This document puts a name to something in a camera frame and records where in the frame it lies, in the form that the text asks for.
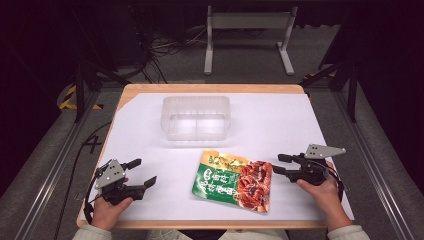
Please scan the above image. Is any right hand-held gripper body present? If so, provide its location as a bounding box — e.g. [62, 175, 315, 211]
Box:
[285, 143, 347, 187]

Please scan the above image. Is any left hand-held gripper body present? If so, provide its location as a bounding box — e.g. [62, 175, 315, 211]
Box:
[94, 158, 147, 206]

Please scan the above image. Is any green and orange snack packet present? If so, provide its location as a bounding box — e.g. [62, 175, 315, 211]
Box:
[191, 148, 274, 215]

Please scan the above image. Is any clear plastic container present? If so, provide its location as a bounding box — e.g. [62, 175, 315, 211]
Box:
[160, 95, 232, 142]

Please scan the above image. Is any person's right hand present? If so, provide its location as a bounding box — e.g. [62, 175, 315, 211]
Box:
[295, 161, 353, 232]

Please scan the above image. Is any person's left hand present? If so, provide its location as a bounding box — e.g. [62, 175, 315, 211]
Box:
[90, 195, 135, 232]

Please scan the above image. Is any white table mat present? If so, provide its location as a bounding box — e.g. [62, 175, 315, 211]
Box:
[79, 92, 355, 222]

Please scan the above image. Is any yellow and black hazard tape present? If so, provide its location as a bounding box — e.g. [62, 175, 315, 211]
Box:
[59, 84, 104, 111]

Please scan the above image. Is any black metal stand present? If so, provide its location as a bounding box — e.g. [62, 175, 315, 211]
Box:
[68, 46, 132, 124]
[299, 56, 361, 124]

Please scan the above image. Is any white metal stand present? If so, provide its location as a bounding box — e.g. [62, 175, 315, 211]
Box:
[203, 5, 299, 76]

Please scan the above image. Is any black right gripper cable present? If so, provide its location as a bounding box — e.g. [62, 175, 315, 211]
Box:
[326, 162, 346, 203]

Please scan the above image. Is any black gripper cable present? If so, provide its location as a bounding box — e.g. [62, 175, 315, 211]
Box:
[53, 121, 113, 240]
[326, 162, 346, 203]

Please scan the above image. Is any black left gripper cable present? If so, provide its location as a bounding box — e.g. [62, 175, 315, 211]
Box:
[53, 121, 113, 240]

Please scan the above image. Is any aluminium floor rail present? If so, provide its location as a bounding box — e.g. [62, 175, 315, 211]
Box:
[13, 91, 101, 240]
[333, 91, 418, 240]

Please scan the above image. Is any bundle of black floor cables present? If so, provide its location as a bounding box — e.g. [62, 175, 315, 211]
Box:
[131, 4, 209, 85]

